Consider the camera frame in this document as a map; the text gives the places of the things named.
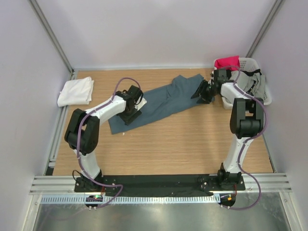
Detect aluminium corner post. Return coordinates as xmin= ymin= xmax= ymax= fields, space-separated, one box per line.
xmin=245 ymin=0 xmax=285 ymax=58
xmin=27 ymin=0 xmax=74 ymax=74

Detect white plastic laundry basket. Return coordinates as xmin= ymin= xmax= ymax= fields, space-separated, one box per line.
xmin=214 ymin=56 xmax=272 ymax=105

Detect white slotted cable duct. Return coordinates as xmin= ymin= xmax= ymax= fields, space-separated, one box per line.
xmin=40 ymin=194 xmax=220 ymax=205

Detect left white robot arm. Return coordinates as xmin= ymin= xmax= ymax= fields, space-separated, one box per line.
xmin=64 ymin=85 xmax=146 ymax=193

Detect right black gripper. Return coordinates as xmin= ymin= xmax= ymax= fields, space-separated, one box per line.
xmin=191 ymin=80 xmax=218 ymax=105

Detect left aluminium corner post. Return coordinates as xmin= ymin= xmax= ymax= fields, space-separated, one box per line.
xmin=27 ymin=0 xmax=74 ymax=74

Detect folded white t-shirt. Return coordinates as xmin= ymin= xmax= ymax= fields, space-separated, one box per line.
xmin=57 ymin=77 xmax=94 ymax=107

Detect grey t-shirt black trim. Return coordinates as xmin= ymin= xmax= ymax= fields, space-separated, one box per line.
xmin=230 ymin=69 xmax=266 ymax=100

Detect red t-shirt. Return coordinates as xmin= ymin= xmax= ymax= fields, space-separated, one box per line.
xmin=214 ymin=56 xmax=240 ymax=71

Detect right aluminium corner post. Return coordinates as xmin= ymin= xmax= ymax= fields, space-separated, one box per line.
xmin=245 ymin=0 xmax=285 ymax=58

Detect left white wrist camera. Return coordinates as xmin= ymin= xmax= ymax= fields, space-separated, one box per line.
xmin=134 ymin=98 xmax=147 ymax=111

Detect blue-grey t-shirt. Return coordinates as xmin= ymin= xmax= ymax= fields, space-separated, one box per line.
xmin=108 ymin=74 xmax=204 ymax=135

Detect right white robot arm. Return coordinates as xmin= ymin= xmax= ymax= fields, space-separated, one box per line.
xmin=192 ymin=68 xmax=265 ymax=191

